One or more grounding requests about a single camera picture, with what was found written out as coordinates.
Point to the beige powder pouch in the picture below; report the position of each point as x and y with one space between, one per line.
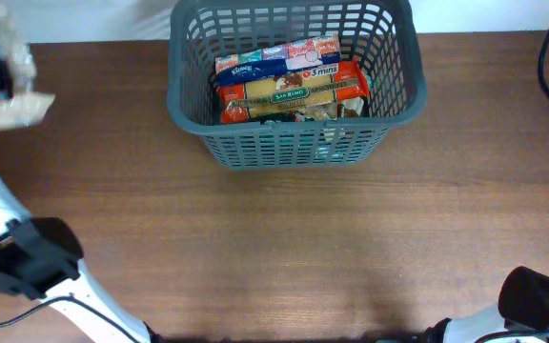
25 107

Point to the Kleenex tissue multipack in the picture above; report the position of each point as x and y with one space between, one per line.
277 60

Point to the San Remo spaghetti packet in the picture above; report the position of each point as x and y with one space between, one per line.
293 91

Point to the beige brown snack pouch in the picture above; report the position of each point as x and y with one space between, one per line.
350 108

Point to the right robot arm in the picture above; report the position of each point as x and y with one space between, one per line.
521 315

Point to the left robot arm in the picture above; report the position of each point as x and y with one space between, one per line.
42 259

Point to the grey plastic basket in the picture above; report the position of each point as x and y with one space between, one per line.
380 35

